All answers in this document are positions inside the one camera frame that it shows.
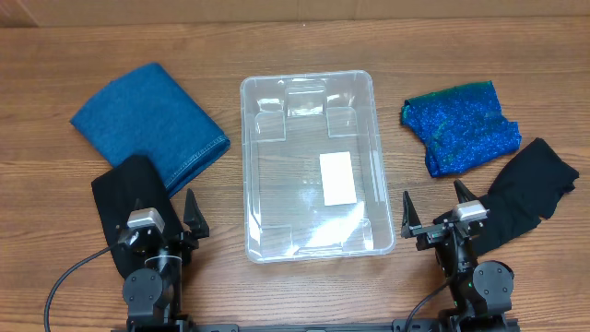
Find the blue denim cloth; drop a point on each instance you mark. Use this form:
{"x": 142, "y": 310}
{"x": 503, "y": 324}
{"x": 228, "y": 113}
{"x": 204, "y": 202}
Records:
{"x": 146, "y": 112}

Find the clear plastic storage bin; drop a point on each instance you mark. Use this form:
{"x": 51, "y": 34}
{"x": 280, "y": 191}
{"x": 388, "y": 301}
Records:
{"x": 287, "y": 123}

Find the sparkly blue green cloth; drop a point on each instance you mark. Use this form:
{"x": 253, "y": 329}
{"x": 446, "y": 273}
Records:
{"x": 461, "y": 127}

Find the black cloth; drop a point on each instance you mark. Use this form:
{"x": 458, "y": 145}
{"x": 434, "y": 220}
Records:
{"x": 116, "y": 191}
{"x": 526, "y": 191}

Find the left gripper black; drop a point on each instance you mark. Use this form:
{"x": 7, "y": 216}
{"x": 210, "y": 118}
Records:
{"x": 172, "y": 236}

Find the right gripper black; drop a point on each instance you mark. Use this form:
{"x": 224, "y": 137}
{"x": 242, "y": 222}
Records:
{"x": 412, "y": 226}

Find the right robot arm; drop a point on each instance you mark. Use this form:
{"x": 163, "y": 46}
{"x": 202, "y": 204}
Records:
{"x": 481, "y": 291}

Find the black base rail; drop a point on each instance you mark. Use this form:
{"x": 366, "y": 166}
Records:
{"x": 313, "y": 328}

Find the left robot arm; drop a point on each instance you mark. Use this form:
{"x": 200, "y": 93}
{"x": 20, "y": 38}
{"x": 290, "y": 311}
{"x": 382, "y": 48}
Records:
{"x": 153, "y": 293}

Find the white label in bin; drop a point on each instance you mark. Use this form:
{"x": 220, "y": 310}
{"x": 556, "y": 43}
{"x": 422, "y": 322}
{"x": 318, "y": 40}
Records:
{"x": 337, "y": 179}

